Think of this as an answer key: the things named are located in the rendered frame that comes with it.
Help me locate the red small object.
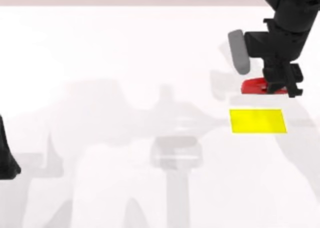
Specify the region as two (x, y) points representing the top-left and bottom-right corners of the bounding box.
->
(240, 77), (289, 96)

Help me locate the yellow rectangular pad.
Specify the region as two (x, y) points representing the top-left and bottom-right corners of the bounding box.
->
(229, 109), (288, 134)

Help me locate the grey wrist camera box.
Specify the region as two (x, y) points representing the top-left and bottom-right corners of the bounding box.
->
(227, 29), (251, 76)

